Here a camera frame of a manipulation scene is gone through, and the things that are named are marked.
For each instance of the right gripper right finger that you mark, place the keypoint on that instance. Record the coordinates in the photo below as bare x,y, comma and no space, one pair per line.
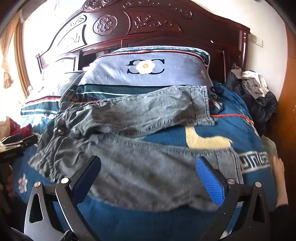
253,221

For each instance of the blue deer pattern blanket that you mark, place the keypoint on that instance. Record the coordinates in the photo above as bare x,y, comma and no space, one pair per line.
148,139

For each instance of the bare foot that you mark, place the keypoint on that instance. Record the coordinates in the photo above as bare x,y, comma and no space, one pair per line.
279,178

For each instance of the pile of dark clothes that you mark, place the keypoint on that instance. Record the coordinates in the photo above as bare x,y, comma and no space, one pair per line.
253,90

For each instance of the red garment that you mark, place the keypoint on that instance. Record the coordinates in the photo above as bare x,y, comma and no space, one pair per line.
15,128

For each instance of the white wall switch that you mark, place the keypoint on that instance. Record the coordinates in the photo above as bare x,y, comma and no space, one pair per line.
256,40

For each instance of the grey denim pants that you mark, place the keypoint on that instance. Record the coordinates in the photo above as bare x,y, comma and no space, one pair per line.
136,174

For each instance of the light blue pillow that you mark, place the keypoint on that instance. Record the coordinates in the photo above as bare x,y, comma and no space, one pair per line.
42,105
139,70

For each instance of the right light blue pillow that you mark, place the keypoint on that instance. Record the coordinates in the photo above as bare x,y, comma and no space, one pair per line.
139,70

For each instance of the carved dark wood headboard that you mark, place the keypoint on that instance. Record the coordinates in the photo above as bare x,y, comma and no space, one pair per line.
103,26

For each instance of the beige curtain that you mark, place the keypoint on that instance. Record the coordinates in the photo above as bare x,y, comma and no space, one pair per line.
13,34

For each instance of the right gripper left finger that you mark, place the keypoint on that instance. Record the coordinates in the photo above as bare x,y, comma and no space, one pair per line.
52,211

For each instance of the left light blue pillow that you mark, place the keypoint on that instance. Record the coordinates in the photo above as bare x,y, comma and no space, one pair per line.
42,105

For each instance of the brown wooden wardrobe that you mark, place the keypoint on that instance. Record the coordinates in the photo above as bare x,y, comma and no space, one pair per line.
284,122

